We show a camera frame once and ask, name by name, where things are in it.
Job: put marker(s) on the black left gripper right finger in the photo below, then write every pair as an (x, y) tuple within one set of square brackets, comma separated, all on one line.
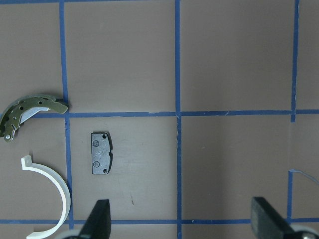
[(267, 223)]

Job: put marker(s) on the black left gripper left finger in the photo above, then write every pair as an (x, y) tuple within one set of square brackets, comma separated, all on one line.
[(97, 225)]

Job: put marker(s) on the black brake pad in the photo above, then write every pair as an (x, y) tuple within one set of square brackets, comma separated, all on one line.
[(101, 152)]

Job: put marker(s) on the olive metal brake shoe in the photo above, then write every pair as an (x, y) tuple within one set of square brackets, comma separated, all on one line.
[(26, 107)]

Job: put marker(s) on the white curved plastic bracket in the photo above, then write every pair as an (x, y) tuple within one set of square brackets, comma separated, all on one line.
[(60, 184)]

